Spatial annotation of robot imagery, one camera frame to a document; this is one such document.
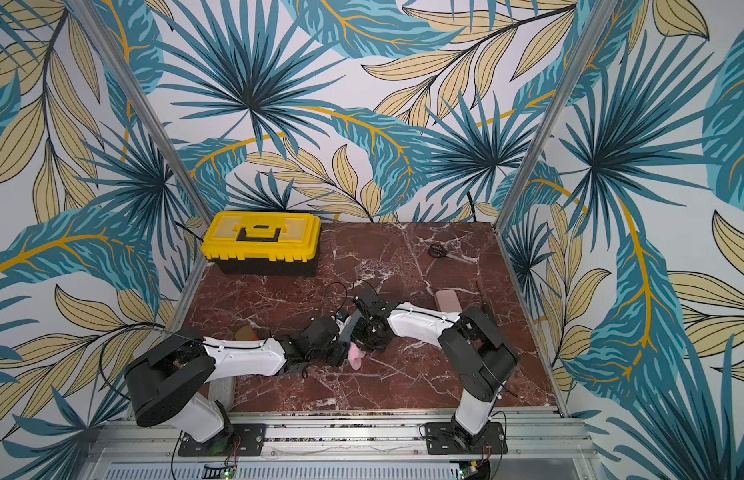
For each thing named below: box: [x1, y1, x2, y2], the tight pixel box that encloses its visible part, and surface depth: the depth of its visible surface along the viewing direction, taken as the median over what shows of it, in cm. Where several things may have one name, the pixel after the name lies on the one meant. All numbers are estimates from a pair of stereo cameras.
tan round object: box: [234, 325, 259, 341], surface depth 90 cm
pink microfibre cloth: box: [348, 342, 366, 370], surface depth 83 cm
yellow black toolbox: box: [201, 211, 321, 276], surface depth 95 cm
